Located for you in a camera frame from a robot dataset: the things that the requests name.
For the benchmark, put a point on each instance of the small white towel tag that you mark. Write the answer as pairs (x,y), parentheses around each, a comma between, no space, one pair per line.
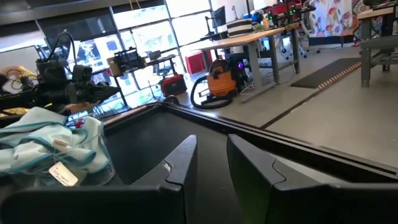
(60,144)

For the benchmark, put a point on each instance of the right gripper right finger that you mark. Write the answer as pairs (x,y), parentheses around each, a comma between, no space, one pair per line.
(264,193)

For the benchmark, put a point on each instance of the red black toolbox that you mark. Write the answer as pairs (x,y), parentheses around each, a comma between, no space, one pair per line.
(174,85)

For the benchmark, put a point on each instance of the long wooden table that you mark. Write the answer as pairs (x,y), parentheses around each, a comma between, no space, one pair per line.
(242,40)

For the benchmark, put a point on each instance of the orange shop vacuum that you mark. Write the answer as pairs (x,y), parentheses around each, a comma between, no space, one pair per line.
(220,84)
(202,104)

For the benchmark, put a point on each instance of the light blue towels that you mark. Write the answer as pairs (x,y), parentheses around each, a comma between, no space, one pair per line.
(105,168)

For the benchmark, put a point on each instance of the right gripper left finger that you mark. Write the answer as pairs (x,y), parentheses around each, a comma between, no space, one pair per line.
(174,193)

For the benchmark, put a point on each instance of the black computer tower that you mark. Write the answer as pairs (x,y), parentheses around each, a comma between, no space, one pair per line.
(241,74)

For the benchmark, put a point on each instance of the office chair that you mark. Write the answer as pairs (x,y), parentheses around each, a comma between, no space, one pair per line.
(306,28)

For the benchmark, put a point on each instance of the black floor mat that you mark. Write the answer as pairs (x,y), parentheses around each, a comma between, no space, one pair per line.
(326,73)

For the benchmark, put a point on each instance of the grey wooden-top workbench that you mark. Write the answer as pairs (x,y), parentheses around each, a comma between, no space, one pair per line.
(376,42)

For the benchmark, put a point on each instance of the black perforated crate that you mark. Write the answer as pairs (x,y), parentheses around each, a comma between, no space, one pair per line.
(129,59)

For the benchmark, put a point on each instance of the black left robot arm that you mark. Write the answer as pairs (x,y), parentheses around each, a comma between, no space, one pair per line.
(15,99)

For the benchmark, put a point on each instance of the white floral cloth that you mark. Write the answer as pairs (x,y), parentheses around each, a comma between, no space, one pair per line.
(329,18)

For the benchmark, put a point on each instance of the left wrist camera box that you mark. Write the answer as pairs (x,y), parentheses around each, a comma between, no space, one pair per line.
(81,73)

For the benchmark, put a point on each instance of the large white towel tag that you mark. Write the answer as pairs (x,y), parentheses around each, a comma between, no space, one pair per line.
(63,174)

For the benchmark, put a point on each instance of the black white striped bag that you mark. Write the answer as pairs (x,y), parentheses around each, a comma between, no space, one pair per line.
(239,28)

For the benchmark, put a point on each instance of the robot arms on long table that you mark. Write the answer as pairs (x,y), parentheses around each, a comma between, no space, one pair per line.
(289,12)

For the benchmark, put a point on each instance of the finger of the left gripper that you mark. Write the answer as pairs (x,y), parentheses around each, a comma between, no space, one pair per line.
(91,100)
(105,90)

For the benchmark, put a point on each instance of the small black monitor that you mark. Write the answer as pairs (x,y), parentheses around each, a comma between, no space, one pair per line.
(219,17)

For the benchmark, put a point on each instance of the red box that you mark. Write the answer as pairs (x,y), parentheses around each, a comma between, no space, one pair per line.
(196,62)

